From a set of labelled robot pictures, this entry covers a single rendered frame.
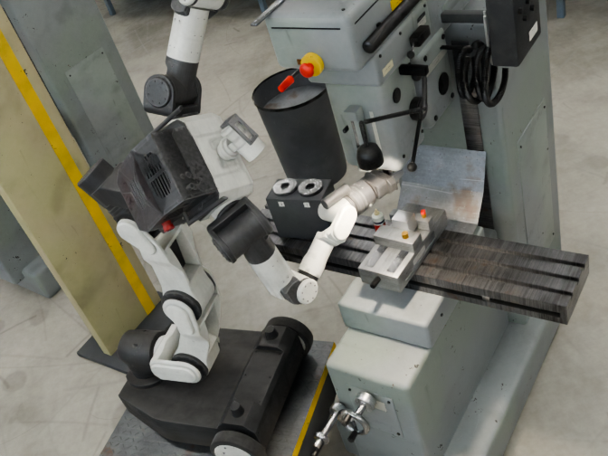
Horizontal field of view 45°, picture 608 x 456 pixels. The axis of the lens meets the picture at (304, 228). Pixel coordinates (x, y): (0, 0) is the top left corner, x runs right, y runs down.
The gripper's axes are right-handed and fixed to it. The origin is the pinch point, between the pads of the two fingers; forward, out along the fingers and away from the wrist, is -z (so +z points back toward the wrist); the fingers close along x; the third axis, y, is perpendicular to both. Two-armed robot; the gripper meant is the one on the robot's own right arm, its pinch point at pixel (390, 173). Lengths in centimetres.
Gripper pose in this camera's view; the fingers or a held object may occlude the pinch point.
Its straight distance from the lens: 236.6
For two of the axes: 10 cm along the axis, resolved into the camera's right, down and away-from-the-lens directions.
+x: -6.3, -3.5, 6.9
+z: -7.4, 5.5, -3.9
